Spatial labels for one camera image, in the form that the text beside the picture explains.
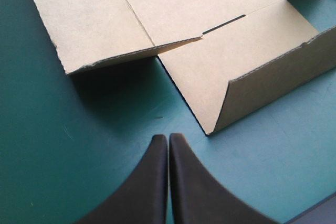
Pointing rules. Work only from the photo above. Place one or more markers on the brown cardboard box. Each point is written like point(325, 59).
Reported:
point(183, 24)

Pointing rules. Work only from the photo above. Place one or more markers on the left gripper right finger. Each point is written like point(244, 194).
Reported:
point(194, 197)

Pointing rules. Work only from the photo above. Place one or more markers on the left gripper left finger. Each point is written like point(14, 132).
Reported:
point(141, 195)

